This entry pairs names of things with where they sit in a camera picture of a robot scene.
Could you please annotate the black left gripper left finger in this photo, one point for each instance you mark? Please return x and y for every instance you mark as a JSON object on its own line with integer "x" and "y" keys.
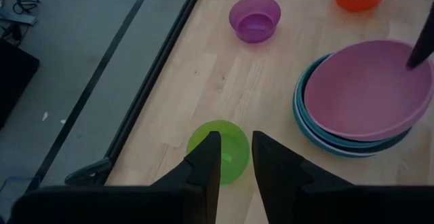
{"x": 203, "y": 169}

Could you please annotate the small green plastic bowl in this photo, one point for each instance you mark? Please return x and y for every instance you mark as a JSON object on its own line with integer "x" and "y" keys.
{"x": 235, "y": 149}

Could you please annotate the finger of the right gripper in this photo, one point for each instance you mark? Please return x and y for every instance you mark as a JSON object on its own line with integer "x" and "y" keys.
{"x": 424, "y": 42}

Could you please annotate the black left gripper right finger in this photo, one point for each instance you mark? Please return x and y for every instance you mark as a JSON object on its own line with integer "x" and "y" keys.
{"x": 274, "y": 169}

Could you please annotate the black table edge frame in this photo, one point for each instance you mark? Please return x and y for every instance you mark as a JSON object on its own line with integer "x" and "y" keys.
{"x": 149, "y": 88}

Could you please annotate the black box on floor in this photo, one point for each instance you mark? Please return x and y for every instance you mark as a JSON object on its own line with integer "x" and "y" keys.
{"x": 13, "y": 78}

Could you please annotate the large blue plastic bowl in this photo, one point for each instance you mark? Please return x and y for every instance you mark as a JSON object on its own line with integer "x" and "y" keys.
{"x": 303, "y": 129}
{"x": 342, "y": 142}

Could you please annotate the small purple plastic bowl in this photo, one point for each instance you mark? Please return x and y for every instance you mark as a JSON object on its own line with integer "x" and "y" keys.
{"x": 254, "y": 20}

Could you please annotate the grey power strip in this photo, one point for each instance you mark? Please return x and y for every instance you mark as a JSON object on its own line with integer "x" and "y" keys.
{"x": 18, "y": 18}

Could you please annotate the large pink plastic bowl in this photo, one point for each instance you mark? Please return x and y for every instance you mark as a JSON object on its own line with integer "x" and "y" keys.
{"x": 363, "y": 91}

